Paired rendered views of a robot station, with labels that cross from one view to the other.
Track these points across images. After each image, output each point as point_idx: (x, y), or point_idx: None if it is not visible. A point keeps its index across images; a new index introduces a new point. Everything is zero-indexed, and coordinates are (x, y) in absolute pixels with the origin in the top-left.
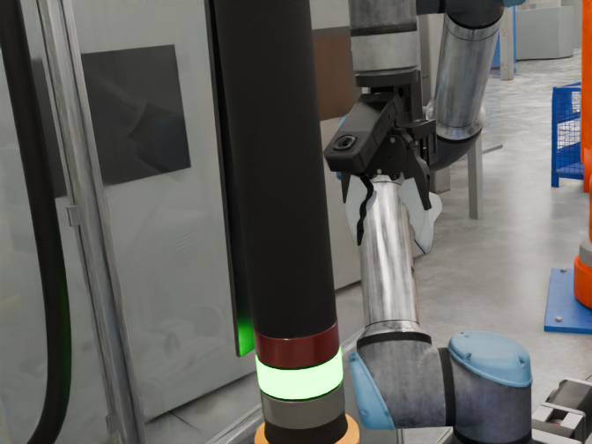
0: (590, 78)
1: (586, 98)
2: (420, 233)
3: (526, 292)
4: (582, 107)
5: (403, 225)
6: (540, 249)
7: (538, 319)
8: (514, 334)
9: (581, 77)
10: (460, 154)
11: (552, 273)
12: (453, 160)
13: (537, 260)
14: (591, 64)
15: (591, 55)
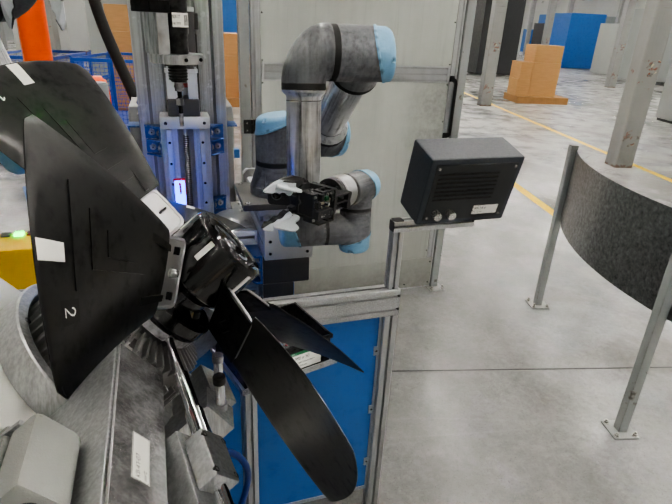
0: (27, 34)
1: (27, 49)
2: (59, 15)
3: (8, 204)
4: (25, 56)
5: (4, 48)
6: (7, 177)
7: (26, 218)
8: (11, 230)
9: (20, 32)
10: (28, 7)
11: (25, 189)
12: (23, 12)
13: (8, 184)
14: (26, 23)
15: (25, 16)
